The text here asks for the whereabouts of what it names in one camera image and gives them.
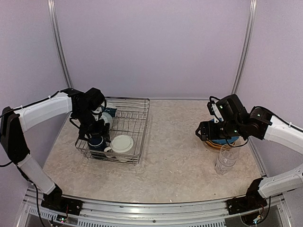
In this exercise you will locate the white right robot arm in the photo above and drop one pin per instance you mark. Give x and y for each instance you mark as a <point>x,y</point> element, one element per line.
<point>231,119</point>

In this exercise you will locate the aluminium front rail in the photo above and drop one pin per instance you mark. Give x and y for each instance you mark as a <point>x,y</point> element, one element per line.
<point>97,213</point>

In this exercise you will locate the right aluminium frame post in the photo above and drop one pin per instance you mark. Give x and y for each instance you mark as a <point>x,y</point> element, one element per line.
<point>246,45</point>

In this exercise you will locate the clear glass cup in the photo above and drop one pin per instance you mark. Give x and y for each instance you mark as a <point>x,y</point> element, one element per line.
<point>222,166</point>
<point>227,156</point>

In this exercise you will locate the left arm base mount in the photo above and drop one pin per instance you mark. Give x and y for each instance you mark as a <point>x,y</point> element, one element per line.
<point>57,202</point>

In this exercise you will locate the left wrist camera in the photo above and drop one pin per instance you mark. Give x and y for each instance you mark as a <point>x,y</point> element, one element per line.
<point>98,111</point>

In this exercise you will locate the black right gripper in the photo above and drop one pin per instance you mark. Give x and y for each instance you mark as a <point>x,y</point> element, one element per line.
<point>212,134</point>

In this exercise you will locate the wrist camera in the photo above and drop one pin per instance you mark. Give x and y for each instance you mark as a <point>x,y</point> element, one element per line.
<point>98,111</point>
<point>213,110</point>

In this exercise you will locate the metal wire dish rack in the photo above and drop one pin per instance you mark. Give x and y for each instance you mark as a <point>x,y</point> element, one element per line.
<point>131,119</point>

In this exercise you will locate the teal white mug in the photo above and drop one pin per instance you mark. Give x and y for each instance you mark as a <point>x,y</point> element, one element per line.
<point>109,108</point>

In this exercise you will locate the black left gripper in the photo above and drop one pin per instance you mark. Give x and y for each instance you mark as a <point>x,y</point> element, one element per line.
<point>99,129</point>

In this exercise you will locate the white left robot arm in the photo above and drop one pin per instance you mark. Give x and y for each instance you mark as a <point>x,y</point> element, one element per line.
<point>85,107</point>

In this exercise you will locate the aluminium frame post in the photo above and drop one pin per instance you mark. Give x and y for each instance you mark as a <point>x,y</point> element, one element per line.
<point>246,45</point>
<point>58,42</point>

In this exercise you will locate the blue polka-dot plate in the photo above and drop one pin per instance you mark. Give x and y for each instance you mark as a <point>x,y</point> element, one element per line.
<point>219,141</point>

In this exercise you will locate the pale green ribbed bowl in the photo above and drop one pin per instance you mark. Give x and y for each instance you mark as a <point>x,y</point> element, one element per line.
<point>107,118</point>

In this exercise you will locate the dark blue mug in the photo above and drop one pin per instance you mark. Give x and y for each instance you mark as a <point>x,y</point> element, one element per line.
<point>98,143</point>

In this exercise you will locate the left aluminium frame post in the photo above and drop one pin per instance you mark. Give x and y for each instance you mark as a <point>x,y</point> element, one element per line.
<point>58,42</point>

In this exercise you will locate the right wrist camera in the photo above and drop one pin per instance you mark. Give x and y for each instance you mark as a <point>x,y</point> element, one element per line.
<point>213,110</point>

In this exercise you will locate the yellow polka-dot plate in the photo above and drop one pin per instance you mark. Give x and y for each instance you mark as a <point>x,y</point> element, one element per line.
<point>213,146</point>
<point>213,143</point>

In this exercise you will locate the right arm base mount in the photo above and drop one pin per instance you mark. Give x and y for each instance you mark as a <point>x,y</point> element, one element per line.
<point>251,201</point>

